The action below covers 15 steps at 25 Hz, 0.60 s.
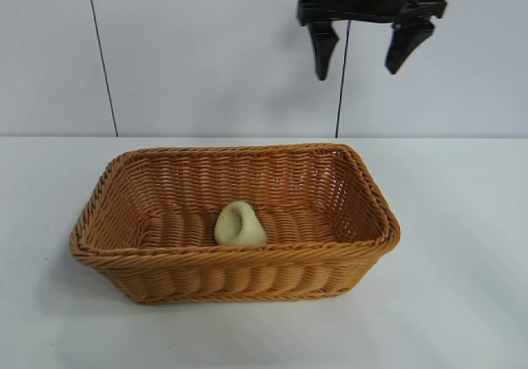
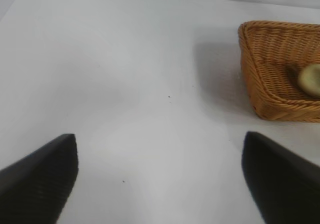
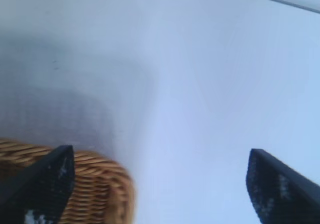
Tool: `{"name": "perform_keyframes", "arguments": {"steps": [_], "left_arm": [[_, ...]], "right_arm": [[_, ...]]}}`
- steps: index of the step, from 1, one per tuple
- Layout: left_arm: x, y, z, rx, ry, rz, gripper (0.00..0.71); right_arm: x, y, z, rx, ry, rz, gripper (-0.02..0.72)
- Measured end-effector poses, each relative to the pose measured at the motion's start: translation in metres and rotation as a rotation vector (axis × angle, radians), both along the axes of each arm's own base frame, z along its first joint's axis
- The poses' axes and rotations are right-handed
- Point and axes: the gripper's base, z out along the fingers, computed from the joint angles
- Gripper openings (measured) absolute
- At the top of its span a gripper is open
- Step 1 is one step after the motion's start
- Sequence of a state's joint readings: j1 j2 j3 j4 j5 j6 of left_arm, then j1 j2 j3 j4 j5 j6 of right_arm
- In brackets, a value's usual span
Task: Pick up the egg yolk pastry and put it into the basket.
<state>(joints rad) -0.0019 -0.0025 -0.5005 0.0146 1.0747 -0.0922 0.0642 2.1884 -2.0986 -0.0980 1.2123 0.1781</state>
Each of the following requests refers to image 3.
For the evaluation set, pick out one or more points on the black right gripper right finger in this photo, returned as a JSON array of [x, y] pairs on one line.
[[282, 196]]

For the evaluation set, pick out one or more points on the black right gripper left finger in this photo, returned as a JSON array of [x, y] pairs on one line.
[[42, 191]]

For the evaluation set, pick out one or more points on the brown woven wicker basket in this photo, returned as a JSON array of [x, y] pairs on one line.
[[100, 184]]

